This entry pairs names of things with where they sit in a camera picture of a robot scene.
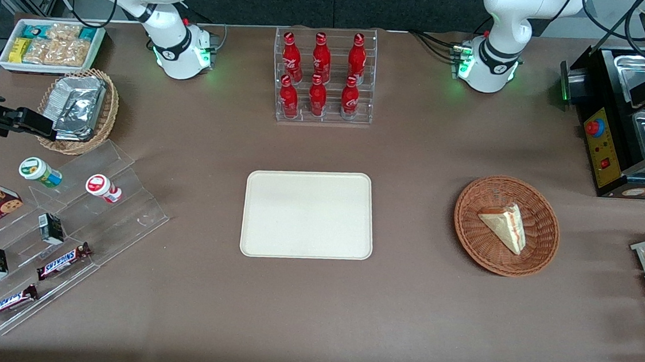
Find silver foil tray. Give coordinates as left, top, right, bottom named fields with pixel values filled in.
left=42, top=72, right=108, bottom=144

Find light wicker basket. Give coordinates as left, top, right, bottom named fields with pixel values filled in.
left=34, top=64, right=122, bottom=159

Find cream plastic tray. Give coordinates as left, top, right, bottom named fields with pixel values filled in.
left=239, top=164, right=379, bottom=267

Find triangular wrapped sandwich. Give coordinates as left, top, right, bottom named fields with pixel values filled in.
left=475, top=200, right=530, bottom=256

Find brown wicker basket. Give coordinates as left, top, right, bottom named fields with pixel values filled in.
left=449, top=172, right=565, bottom=281

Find green lid white cup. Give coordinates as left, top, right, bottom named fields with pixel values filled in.
left=17, top=155, right=65, bottom=190

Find silver foil pouch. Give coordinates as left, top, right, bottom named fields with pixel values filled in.
left=53, top=87, right=103, bottom=135

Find white rectangular snack bin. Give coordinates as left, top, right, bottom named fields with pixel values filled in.
left=0, top=16, right=107, bottom=79

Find yellow snack packet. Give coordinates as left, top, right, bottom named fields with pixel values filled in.
left=8, top=37, right=31, bottom=65

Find clear nut snack bag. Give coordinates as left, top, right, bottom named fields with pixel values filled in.
left=44, top=38, right=91, bottom=69
left=46, top=22, right=83, bottom=43

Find teal snack packet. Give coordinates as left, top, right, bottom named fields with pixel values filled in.
left=22, top=22, right=51, bottom=40

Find red lid white cup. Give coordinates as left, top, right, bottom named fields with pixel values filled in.
left=84, top=173, right=124, bottom=205

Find clear acrylic stepped display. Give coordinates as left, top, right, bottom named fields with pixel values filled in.
left=0, top=131, right=176, bottom=349

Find Snickers chocolate bar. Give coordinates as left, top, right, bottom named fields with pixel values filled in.
left=35, top=238, right=93, bottom=286
left=0, top=281, right=40, bottom=328

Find red cola bottle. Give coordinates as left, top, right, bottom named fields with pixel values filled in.
left=310, top=32, right=334, bottom=84
left=307, top=73, right=329, bottom=118
left=278, top=73, right=301, bottom=119
left=346, top=32, right=368, bottom=85
left=340, top=75, right=362, bottom=120
left=280, top=31, right=305, bottom=83

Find clear acrylic bottle rack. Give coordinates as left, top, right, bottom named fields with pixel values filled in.
left=268, top=21, right=380, bottom=129

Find black metal sealing machine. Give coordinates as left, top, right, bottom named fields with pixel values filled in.
left=550, top=1, right=645, bottom=201

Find black arm base cables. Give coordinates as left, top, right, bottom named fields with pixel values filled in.
left=406, top=29, right=468, bottom=64

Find black overhead cables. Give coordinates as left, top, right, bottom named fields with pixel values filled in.
left=577, top=0, right=645, bottom=62

